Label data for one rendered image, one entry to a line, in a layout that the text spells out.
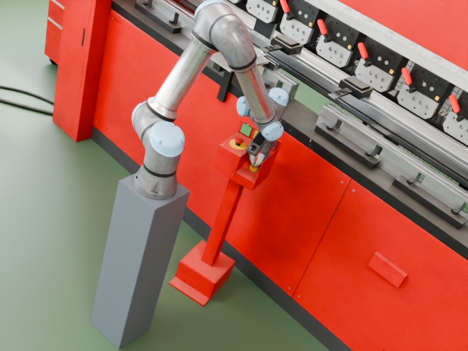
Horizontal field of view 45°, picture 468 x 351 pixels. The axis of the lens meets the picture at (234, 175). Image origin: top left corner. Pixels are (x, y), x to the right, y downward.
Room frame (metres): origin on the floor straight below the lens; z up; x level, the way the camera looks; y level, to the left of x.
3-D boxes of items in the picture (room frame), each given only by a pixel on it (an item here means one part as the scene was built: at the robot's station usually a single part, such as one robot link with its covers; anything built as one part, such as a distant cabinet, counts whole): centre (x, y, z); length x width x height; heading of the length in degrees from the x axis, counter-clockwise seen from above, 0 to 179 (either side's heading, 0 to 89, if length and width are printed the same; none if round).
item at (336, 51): (2.25, -0.23, 1.24); 0.15 x 0.09 x 0.17; 59
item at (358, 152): (2.09, -0.40, 0.89); 0.30 x 0.05 x 0.03; 59
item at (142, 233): (1.55, 0.25, 0.39); 0.18 x 0.18 x 0.78; 63
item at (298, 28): (2.36, -0.06, 1.24); 0.15 x 0.09 x 0.17; 59
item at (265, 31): (2.45, 0.09, 1.11); 0.10 x 0.02 x 0.10; 59
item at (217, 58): (2.32, 0.17, 1.00); 0.26 x 0.18 x 0.01; 149
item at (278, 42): (2.58, 0.01, 1.01); 0.26 x 0.12 x 0.05; 149
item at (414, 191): (1.88, -0.74, 0.89); 0.30 x 0.05 x 0.03; 59
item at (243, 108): (1.87, 0.01, 1.02); 0.11 x 0.11 x 0.08; 36
